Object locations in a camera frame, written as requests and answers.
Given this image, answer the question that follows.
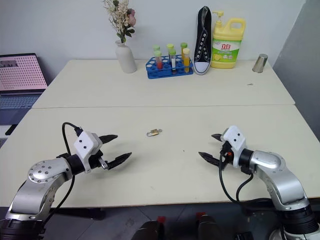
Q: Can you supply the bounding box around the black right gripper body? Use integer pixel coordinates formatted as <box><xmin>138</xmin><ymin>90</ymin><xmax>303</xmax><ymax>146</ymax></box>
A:
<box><xmin>219</xmin><ymin>140</ymin><xmax>234</xmax><ymax>171</ymax></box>

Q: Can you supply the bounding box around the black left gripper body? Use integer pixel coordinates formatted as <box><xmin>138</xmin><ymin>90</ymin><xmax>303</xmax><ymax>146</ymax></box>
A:
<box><xmin>88</xmin><ymin>134</ymin><xmax>109</xmax><ymax>170</ymax></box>

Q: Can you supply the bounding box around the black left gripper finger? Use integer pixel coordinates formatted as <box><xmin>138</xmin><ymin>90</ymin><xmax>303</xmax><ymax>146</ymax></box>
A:
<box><xmin>106</xmin><ymin>152</ymin><xmax>133</xmax><ymax>170</ymax></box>
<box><xmin>99</xmin><ymin>134</ymin><xmax>119</xmax><ymax>145</ymax></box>

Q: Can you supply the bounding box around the dark rounded shape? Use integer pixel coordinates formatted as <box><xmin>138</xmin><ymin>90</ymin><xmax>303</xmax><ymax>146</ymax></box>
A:
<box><xmin>195</xmin><ymin>212</ymin><xmax>220</xmax><ymax>240</ymax></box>
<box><xmin>131</xmin><ymin>216</ymin><xmax>166</xmax><ymax>240</ymax></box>

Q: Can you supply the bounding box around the blue test tube rack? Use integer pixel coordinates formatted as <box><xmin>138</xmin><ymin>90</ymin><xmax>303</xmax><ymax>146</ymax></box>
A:
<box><xmin>145</xmin><ymin>55</ymin><xmax>195</xmax><ymax>80</ymax></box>

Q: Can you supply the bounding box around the white ceramic vase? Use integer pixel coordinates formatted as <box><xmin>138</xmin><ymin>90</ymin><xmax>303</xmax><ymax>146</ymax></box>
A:
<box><xmin>115</xmin><ymin>39</ymin><xmax>138</xmax><ymax>74</ymax></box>

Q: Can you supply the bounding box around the test tube with orange liquid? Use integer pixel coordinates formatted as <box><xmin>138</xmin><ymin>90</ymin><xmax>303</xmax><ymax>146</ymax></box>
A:
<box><xmin>182</xmin><ymin>48</ymin><xmax>191</xmax><ymax>73</ymax></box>

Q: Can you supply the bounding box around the stainless steel cup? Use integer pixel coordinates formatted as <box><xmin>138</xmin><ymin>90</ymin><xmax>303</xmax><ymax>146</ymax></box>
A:
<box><xmin>251</xmin><ymin>53</ymin><xmax>269</xmax><ymax>73</ymax></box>

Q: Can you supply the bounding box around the test tube with white label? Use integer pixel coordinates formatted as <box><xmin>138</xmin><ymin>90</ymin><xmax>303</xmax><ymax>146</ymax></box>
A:
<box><xmin>168</xmin><ymin>49</ymin><xmax>177</xmax><ymax>75</ymax></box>

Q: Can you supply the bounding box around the yellow detergent bottle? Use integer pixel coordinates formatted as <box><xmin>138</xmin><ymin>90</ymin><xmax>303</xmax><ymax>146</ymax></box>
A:
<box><xmin>210</xmin><ymin>10</ymin><xmax>247</xmax><ymax>70</ymax></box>

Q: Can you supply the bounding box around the test tube with red liquid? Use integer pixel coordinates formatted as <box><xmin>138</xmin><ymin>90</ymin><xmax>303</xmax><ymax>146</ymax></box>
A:
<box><xmin>154</xmin><ymin>50</ymin><xmax>164</xmax><ymax>70</ymax></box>

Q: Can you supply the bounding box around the black canvas sneaker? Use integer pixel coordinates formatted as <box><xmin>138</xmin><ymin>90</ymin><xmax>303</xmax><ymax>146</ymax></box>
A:
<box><xmin>193</xmin><ymin>6</ymin><xmax>213</xmax><ymax>75</ymax></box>

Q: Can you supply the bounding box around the open laptop computer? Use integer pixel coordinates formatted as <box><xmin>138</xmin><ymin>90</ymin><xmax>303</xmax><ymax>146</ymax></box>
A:
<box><xmin>0</xmin><ymin>52</ymin><xmax>49</xmax><ymax>110</ymax></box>

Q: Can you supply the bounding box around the dried flower bouquet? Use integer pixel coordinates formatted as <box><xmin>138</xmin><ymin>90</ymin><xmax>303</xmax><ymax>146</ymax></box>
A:
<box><xmin>102</xmin><ymin>0</ymin><xmax>137</xmax><ymax>44</ymax></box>

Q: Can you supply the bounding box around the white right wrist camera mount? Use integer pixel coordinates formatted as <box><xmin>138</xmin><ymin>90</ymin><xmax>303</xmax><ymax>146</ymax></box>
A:
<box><xmin>222</xmin><ymin>125</ymin><xmax>248</xmax><ymax>169</ymax></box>

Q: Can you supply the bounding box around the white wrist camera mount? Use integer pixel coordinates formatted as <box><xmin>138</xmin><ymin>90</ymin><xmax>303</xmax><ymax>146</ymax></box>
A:
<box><xmin>222</xmin><ymin>125</ymin><xmax>248</xmax><ymax>169</ymax></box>
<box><xmin>73</xmin><ymin>130</ymin><xmax>101</xmax><ymax>174</ymax></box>

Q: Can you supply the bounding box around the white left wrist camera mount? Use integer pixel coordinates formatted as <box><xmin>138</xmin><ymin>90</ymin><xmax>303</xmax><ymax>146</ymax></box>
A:
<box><xmin>73</xmin><ymin>130</ymin><xmax>101</xmax><ymax>174</ymax></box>

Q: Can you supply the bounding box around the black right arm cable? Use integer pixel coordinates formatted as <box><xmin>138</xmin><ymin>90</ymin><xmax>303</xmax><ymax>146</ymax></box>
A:
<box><xmin>218</xmin><ymin>147</ymin><xmax>276</xmax><ymax>208</ymax></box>

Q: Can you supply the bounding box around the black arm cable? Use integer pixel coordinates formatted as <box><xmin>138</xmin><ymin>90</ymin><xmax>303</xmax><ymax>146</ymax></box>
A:
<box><xmin>218</xmin><ymin>147</ymin><xmax>276</xmax><ymax>208</ymax></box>
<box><xmin>41</xmin><ymin>121</ymin><xmax>84</xmax><ymax>226</ymax></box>

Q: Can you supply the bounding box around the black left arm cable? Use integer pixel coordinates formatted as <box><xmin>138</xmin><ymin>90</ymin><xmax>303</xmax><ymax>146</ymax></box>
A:
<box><xmin>41</xmin><ymin>121</ymin><xmax>84</xmax><ymax>226</ymax></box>

